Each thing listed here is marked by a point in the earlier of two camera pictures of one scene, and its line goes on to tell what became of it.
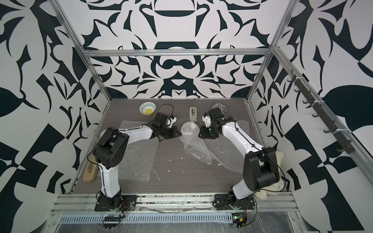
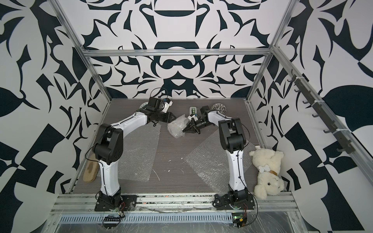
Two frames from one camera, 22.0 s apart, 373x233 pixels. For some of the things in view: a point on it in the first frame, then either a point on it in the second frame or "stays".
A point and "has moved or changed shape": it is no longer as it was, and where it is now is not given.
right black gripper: x=203 y=134 -> x=192 y=126
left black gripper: x=174 y=134 -> x=169 y=119
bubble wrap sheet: x=139 y=159 stays
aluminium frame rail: x=89 y=53 stays
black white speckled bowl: x=223 y=108 stays
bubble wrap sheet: x=194 y=144 has moved or changed shape
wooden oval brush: x=91 y=171 stays
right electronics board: x=238 y=219 stays
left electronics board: x=110 y=222 stays
